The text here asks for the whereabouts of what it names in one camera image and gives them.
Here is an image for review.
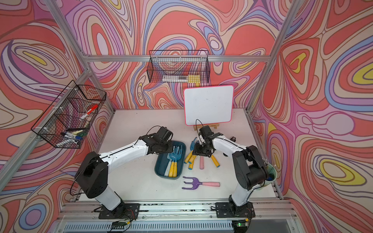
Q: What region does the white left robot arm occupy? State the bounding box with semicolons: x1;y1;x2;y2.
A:
74;126;173;213

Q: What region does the yellow eraser in basket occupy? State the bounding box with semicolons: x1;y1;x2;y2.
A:
187;75;201;83

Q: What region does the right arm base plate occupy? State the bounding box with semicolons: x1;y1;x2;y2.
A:
215;202;255;219

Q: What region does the teal rake yellow handle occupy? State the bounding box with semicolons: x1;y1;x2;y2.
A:
184;138;197;170
169;151;176;178
173;146;182;178

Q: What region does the purple rake pink handle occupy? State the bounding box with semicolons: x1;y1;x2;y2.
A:
182;176;220;190

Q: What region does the blue marker pen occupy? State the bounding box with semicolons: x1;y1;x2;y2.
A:
60;132;83;141

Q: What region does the black wire basket back wall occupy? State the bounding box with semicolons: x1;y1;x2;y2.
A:
147;49;211;84

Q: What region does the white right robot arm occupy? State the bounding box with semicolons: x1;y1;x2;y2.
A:
192;126;275;207

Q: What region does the light blue rake white handle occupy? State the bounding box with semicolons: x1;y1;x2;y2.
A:
164;153;173;178

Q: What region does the black wire basket wall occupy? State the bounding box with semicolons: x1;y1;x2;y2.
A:
31;81;107;149
147;49;211;84

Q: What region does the dark teal storage box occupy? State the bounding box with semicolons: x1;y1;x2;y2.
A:
154;141;186;180

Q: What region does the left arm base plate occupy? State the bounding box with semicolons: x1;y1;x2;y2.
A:
99;203;140;220

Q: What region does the green circuit board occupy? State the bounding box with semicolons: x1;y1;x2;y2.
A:
111;221;131;229

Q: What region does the black wire basket left wall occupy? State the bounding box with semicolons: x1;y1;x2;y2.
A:
31;81;107;149

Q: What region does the pink framed whiteboard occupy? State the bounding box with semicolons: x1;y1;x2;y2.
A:
184;85;234;126

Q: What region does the red marker pen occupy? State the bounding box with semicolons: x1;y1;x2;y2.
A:
79;104;98;120

